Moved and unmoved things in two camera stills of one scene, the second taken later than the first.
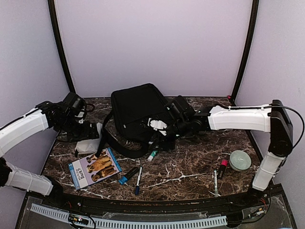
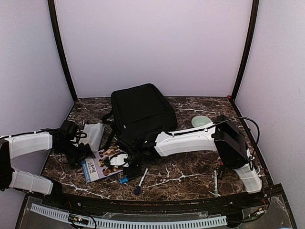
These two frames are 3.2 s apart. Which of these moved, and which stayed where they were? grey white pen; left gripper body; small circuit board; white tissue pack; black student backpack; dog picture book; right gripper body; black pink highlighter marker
Moved: right gripper body; dog picture book; left gripper body; black student backpack
Stayed: small circuit board; black pink highlighter marker; white tissue pack; grey white pen
